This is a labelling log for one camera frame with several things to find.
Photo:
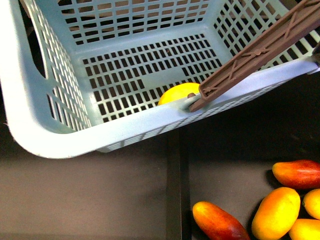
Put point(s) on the yellow lemon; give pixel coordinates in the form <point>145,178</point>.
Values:
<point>184,90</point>

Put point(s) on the light blue plastic basket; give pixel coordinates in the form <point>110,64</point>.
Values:
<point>84,75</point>

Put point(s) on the brown basket handle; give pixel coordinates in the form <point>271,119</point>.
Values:
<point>289,29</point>

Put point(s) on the red yellow mango front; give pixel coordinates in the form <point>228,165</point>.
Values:
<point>216,223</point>

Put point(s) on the orange yellow mango middle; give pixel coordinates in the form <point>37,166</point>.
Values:
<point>276,214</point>

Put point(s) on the red mango top right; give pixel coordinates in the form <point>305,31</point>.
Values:
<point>303,174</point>

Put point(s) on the yellow mango right edge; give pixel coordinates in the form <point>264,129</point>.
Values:
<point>311,203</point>

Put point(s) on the yellow mango bottom right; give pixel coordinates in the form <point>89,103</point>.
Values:
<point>305,229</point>

